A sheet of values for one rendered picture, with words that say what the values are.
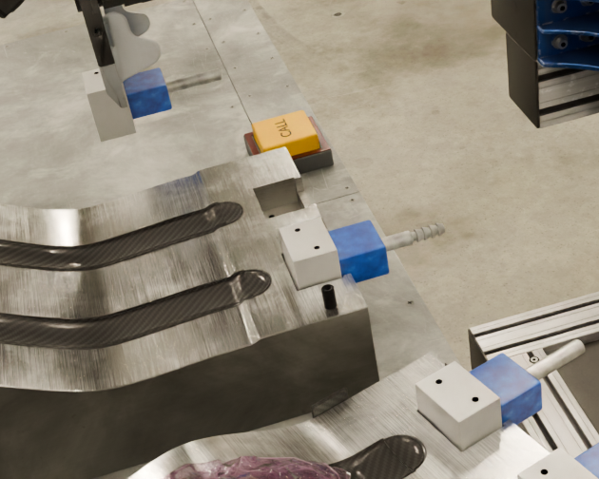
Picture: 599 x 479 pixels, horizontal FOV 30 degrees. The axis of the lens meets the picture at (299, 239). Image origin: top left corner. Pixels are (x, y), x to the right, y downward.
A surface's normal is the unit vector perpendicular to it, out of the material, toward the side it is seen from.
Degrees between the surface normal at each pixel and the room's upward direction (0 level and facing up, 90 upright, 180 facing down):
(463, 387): 0
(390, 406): 0
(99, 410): 90
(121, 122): 90
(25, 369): 28
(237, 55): 0
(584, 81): 90
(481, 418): 90
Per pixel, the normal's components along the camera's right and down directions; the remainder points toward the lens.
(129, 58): 0.22, 0.38
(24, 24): -0.15, -0.80
